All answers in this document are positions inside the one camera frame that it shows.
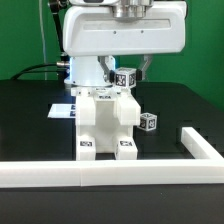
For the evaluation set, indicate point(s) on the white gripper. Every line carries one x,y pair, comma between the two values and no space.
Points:
94,31

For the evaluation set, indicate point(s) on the white tagged nut cube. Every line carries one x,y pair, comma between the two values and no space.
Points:
125,77
148,121

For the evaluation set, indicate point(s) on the white chair back part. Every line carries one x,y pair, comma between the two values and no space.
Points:
127,110

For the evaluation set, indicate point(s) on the white chair seat part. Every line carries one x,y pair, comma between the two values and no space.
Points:
108,128

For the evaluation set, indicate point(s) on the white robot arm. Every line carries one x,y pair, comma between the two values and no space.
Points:
85,71

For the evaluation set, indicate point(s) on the white base tag sheet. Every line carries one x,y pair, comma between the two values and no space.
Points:
62,111

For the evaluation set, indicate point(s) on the white U-shaped obstacle fence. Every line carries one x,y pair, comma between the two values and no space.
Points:
206,166

